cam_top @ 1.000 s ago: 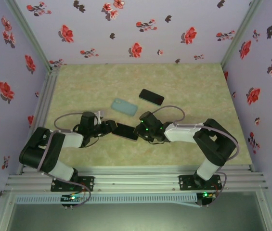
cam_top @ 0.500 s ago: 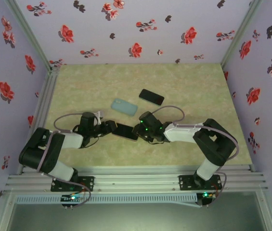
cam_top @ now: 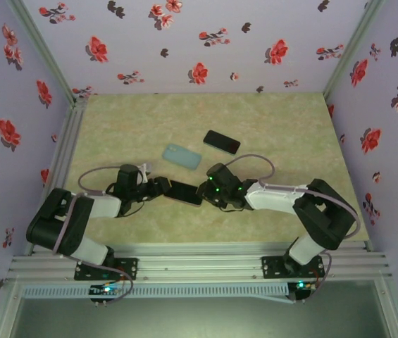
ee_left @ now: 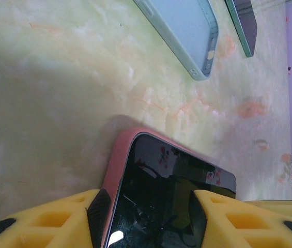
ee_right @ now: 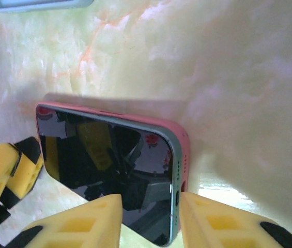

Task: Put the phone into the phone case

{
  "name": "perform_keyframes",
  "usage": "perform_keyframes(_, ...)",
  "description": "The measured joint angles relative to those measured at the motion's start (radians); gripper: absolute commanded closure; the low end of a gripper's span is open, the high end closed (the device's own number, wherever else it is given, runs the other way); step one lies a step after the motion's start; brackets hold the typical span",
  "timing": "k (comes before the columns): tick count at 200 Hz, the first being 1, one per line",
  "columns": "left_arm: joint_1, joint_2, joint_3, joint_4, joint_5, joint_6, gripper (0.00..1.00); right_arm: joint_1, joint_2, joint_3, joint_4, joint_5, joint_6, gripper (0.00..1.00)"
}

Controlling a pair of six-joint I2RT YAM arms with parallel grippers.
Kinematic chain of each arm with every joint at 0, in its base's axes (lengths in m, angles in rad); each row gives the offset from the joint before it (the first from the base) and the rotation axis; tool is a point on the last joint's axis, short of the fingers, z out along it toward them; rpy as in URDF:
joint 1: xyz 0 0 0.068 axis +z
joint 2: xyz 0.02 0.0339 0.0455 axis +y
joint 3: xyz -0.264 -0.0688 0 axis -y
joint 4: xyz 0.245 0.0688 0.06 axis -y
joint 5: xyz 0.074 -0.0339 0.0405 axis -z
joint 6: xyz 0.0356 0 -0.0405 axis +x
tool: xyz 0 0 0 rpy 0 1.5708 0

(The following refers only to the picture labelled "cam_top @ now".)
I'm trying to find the black phone with green edge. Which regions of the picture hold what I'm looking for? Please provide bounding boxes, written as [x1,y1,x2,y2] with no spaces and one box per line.
[202,130,242,156]
[163,180,203,208]

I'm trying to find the light blue phone case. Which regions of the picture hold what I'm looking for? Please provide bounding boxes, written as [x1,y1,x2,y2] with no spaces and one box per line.
[162,143,203,172]

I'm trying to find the dark grey metal panel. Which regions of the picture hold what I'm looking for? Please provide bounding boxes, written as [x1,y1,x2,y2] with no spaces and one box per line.
[8,280,392,338]

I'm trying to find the lavender right arm cable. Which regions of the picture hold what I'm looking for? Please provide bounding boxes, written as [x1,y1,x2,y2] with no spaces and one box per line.
[223,154,359,303]

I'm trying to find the lavender arm cable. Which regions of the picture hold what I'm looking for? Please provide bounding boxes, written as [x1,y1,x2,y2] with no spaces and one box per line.
[223,154,359,303]
[52,162,150,306]

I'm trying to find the lavender left arm cable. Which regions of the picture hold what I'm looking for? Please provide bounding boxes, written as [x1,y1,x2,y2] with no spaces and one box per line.
[52,162,150,306]

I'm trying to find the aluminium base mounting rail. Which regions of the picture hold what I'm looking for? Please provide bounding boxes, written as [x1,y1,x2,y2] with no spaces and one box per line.
[6,242,393,282]

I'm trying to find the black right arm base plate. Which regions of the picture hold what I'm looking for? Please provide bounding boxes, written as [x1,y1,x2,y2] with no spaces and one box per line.
[261,256,325,281]

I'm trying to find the aluminium side frame rail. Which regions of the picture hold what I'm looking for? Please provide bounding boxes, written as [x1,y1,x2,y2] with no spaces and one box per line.
[25,97,89,255]

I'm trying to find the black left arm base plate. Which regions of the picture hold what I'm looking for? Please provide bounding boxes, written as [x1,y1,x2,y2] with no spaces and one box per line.
[74,257,139,282]

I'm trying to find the white slotted cable duct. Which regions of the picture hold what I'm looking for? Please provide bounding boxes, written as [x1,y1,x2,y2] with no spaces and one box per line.
[21,283,290,299]

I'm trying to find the aluminium lower frame rail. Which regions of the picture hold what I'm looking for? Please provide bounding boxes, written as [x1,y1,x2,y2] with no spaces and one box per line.
[374,276,398,338]
[0,277,25,338]

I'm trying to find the aluminium corner post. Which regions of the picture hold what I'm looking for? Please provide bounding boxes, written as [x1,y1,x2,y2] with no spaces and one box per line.
[6,0,80,104]
[323,0,387,100]

